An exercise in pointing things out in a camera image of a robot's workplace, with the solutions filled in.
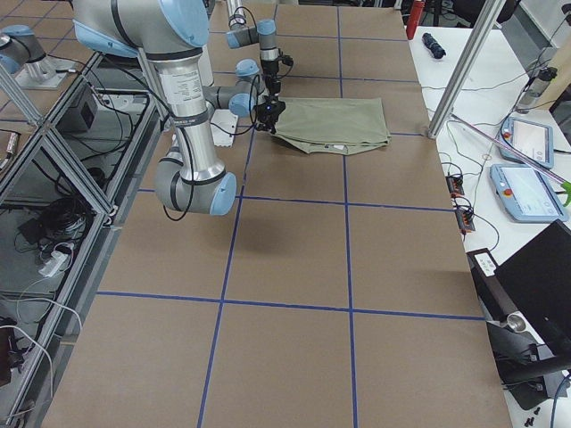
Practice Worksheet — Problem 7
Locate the upper blue teach pendant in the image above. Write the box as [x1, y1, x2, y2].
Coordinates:
[497, 117, 554, 169]

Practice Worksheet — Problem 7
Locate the orange black connector box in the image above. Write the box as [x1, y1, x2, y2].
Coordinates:
[445, 176, 465, 198]
[454, 206, 476, 235]

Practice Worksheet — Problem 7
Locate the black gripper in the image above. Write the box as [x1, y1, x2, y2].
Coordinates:
[254, 100, 286, 135]
[261, 57, 281, 98]

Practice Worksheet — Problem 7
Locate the aluminium extrusion side frame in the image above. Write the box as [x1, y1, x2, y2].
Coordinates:
[1, 54, 164, 427]

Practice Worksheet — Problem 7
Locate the upper orange black connector box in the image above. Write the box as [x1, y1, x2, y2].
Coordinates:
[445, 176, 465, 198]

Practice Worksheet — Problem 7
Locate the clear water bottle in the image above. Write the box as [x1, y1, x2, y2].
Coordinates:
[516, 66, 558, 114]

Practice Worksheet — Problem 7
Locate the red fire extinguisher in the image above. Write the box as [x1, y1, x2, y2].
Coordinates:
[406, 0, 425, 40]

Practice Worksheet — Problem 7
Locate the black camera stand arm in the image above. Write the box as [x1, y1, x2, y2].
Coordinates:
[486, 322, 570, 410]

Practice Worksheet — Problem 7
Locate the grey aluminium frame post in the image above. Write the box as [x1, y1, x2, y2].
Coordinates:
[426, 0, 505, 139]

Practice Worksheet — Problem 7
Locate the black monitor with label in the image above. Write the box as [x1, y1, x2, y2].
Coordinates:
[468, 219, 570, 355]

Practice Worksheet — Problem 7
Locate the olive green long-sleeve shirt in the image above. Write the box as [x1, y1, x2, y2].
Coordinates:
[275, 97, 391, 156]

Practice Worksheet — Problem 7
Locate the blue teach pendant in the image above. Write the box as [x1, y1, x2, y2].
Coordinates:
[497, 117, 554, 169]
[490, 164, 569, 224]

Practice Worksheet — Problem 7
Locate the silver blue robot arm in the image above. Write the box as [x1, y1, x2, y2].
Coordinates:
[226, 1, 283, 102]
[73, 1, 293, 216]

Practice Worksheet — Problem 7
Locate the lower orange black connector box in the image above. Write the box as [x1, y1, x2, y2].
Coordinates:
[454, 206, 476, 235]

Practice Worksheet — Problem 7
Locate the lower blue teach pendant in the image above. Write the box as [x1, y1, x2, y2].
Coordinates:
[490, 164, 569, 224]

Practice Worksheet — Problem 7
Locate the dark blue folded umbrella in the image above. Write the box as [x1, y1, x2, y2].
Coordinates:
[422, 32, 446, 60]

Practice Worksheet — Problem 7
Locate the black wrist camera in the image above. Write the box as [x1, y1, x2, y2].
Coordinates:
[280, 54, 294, 67]

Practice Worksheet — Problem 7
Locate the white power strip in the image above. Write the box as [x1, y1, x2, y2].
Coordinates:
[38, 250, 70, 277]

